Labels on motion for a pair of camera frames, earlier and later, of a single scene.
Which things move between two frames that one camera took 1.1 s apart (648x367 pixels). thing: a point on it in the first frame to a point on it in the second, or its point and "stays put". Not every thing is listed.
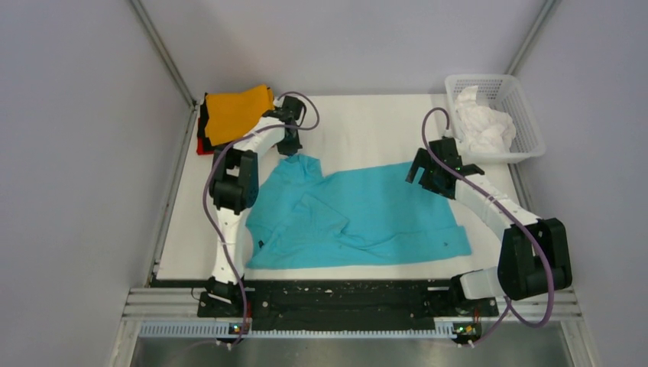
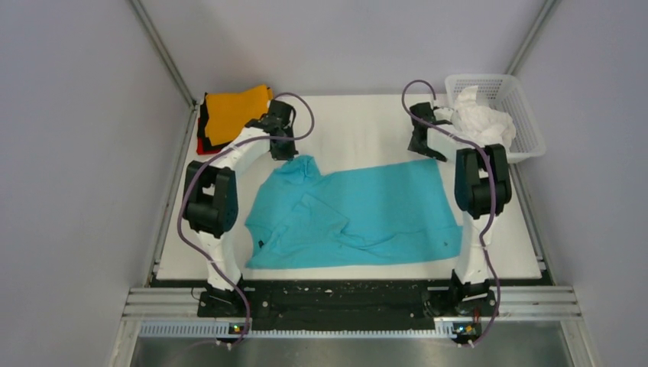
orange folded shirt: x=231 y=115 stays put
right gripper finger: x=420 y=160 to x=419 y=134
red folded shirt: x=200 y=147 stays put
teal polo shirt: x=306 y=218 stays put
